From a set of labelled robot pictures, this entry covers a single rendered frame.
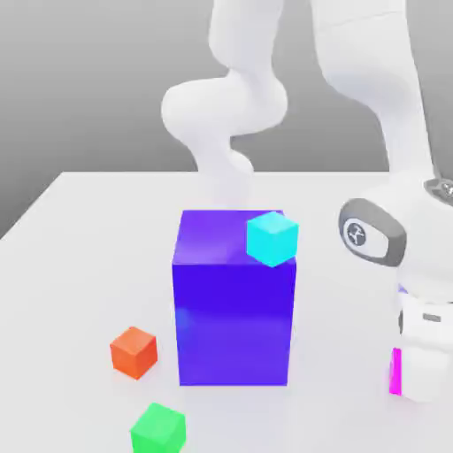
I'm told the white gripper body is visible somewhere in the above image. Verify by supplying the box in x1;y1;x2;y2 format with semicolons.
400;343;453;404

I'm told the small green cube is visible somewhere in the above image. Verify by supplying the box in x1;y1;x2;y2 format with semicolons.
129;402;187;453

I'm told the small magenta cube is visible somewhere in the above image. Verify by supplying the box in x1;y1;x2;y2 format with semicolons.
388;347;403;396

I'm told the small cyan cube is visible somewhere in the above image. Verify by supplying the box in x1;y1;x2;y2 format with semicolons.
246;211;300;269

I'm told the small orange cube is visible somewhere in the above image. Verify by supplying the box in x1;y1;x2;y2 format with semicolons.
109;326;159;381

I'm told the large blue box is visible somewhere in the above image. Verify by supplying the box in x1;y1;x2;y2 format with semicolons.
171;209;297;388

